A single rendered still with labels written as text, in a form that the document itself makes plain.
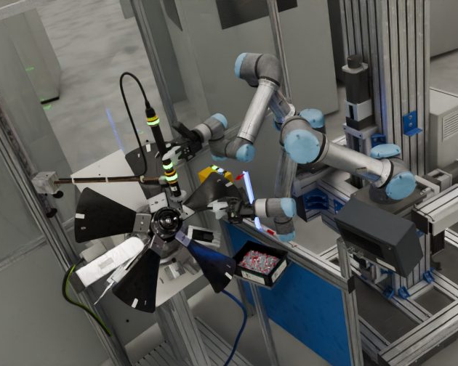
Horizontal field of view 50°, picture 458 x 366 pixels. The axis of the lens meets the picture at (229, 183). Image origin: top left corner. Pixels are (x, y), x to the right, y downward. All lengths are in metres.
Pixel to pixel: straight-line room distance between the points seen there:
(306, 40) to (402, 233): 3.33
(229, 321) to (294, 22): 2.76
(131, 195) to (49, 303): 0.86
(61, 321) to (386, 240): 1.88
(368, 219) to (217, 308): 1.74
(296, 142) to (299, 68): 3.13
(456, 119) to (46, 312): 2.26
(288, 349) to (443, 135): 1.44
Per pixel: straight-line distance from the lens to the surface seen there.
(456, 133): 2.52
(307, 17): 4.76
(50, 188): 2.29
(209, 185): 2.17
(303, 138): 1.74
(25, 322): 2.86
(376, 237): 1.70
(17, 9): 2.38
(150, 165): 2.10
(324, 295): 2.32
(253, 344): 3.04
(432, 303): 2.88
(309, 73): 4.91
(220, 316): 3.23
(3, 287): 2.72
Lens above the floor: 2.33
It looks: 32 degrees down
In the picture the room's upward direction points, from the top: 15 degrees counter-clockwise
